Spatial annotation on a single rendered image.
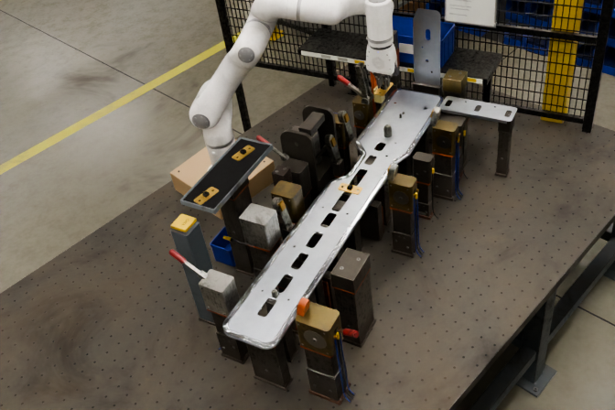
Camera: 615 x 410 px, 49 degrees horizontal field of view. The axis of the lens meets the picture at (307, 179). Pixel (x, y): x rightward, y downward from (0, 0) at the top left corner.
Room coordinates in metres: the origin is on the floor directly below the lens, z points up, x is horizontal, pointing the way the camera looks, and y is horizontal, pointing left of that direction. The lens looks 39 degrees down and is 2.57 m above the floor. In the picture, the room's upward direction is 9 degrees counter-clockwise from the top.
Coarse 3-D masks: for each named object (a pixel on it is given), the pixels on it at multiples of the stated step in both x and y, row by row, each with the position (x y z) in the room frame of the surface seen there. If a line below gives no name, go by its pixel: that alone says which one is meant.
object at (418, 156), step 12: (420, 156) 1.97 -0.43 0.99; (432, 156) 1.96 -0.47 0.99; (420, 168) 1.95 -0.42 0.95; (432, 168) 1.94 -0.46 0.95; (420, 180) 1.95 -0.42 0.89; (432, 180) 1.95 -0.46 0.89; (420, 192) 1.96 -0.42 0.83; (432, 192) 1.94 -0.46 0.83; (420, 204) 1.96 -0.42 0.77; (432, 204) 1.94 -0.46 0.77; (420, 216) 1.95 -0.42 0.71
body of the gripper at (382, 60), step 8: (368, 48) 2.03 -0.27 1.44; (376, 48) 2.01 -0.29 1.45; (384, 48) 2.00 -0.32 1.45; (392, 48) 2.00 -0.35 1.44; (368, 56) 2.03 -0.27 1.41; (376, 56) 2.01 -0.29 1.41; (384, 56) 2.00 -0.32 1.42; (392, 56) 1.99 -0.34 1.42; (368, 64) 2.04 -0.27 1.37; (376, 64) 2.02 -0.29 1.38; (384, 64) 2.00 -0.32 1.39; (392, 64) 1.99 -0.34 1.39; (384, 72) 2.00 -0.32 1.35; (392, 72) 1.99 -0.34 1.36
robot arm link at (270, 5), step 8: (256, 0) 2.14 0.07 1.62; (264, 0) 2.11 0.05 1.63; (272, 0) 2.10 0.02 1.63; (280, 0) 2.10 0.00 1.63; (288, 0) 2.09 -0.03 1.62; (296, 0) 2.09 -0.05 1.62; (256, 8) 2.13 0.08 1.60; (264, 8) 2.11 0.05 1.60; (272, 8) 2.10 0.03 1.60; (280, 8) 2.09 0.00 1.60; (288, 8) 2.08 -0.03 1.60; (296, 8) 2.07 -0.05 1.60; (248, 16) 2.26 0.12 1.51; (256, 16) 2.14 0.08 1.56; (264, 16) 2.11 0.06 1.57; (272, 16) 2.10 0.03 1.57; (280, 16) 2.10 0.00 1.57; (288, 16) 2.08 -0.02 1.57; (296, 16) 2.07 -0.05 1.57; (264, 24) 2.20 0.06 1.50; (272, 24) 2.20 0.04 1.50; (272, 32) 2.22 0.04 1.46
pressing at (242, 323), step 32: (416, 96) 2.36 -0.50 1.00; (416, 128) 2.14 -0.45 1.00; (384, 160) 1.97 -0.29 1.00; (320, 192) 1.84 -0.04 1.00; (320, 224) 1.68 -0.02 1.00; (352, 224) 1.66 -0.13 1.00; (288, 256) 1.56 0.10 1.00; (320, 256) 1.53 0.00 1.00; (256, 288) 1.44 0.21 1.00; (288, 288) 1.42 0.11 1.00; (224, 320) 1.33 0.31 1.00; (256, 320) 1.32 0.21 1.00; (288, 320) 1.30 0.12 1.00
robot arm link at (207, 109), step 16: (256, 32) 2.14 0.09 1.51; (240, 48) 2.09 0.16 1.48; (256, 48) 2.09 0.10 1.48; (224, 64) 2.19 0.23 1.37; (240, 64) 2.10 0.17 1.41; (224, 80) 2.19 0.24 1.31; (240, 80) 2.19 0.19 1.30; (208, 96) 2.20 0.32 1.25; (224, 96) 2.19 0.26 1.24; (192, 112) 2.20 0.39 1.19; (208, 112) 2.18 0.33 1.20; (208, 128) 2.18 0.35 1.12
